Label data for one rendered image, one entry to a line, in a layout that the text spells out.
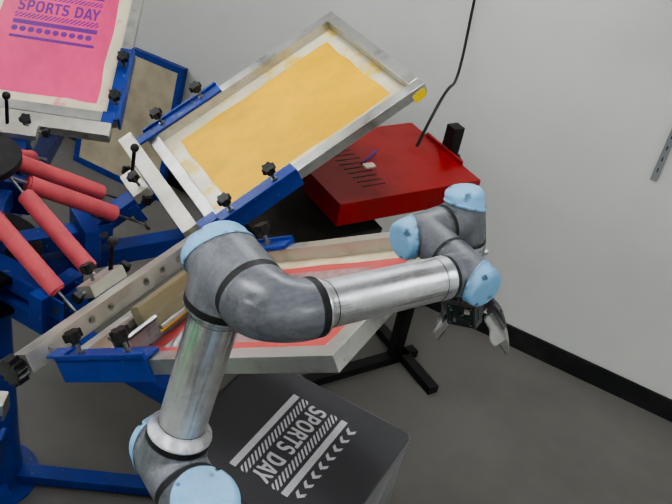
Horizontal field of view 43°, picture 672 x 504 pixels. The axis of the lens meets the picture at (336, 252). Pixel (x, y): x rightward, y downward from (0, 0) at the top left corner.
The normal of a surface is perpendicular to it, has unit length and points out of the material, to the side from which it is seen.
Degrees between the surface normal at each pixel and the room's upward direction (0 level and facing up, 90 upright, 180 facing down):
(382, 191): 0
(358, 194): 0
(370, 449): 0
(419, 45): 90
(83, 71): 32
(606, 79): 90
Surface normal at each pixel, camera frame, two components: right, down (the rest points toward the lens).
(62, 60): 0.15, -0.38
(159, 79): -0.45, 0.27
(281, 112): -0.31, -0.59
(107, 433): 0.16, -0.81
